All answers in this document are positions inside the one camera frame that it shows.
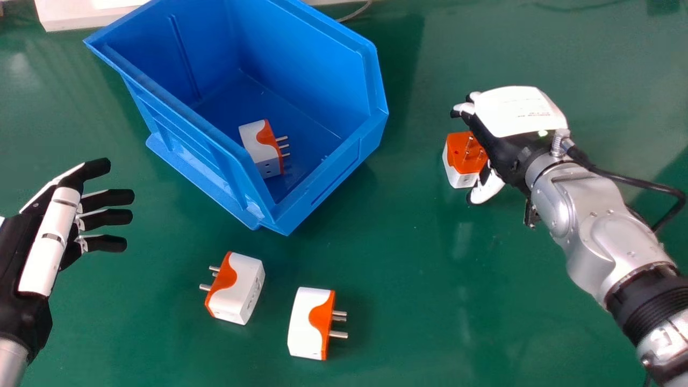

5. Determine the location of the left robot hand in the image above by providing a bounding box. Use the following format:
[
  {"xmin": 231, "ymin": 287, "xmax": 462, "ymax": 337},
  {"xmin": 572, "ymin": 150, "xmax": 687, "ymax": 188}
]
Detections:
[{"xmin": 0, "ymin": 157, "xmax": 135, "ymax": 364}]

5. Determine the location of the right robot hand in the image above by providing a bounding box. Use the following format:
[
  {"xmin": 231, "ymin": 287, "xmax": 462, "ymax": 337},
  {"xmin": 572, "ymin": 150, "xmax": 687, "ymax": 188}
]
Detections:
[{"xmin": 450, "ymin": 86, "xmax": 571, "ymax": 205}]

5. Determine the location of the white-and-orange plug adapter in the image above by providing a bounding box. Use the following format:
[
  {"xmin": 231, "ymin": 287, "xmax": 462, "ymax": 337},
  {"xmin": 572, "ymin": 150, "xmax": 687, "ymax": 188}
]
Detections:
[
  {"xmin": 442, "ymin": 131, "xmax": 489, "ymax": 189},
  {"xmin": 287, "ymin": 286, "xmax": 349, "ymax": 361},
  {"xmin": 238, "ymin": 119, "xmax": 291, "ymax": 180},
  {"xmin": 199, "ymin": 251, "xmax": 266, "ymax": 326}
]

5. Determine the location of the white socket strip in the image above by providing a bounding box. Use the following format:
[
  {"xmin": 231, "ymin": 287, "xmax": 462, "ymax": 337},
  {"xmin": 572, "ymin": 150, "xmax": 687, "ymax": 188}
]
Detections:
[{"xmin": 34, "ymin": 0, "xmax": 152, "ymax": 33}]

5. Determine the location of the blue plastic bin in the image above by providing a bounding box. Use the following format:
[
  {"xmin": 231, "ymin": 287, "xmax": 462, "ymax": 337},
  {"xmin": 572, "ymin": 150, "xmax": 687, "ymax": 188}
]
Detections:
[{"xmin": 83, "ymin": 0, "xmax": 389, "ymax": 237}]

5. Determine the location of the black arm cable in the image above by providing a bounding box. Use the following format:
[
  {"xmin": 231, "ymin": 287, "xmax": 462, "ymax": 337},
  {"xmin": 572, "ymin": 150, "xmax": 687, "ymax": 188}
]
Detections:
[{"xmin": 566, "ymin": 144, "xmax": 687, "ymax": 233}]

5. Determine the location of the grey cable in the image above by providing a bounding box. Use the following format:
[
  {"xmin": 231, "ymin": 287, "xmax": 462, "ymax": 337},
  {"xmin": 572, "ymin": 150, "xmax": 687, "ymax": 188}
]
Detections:
[{"xmin": 336, "ymin": 0, "xmax": 374, "ymax": 24}]

